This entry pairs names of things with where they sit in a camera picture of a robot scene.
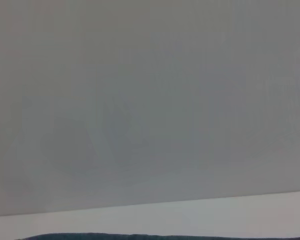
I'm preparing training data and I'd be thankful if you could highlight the blue denim shorts basketball print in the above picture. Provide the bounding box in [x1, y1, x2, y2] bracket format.
[14, 232, 300, 240]

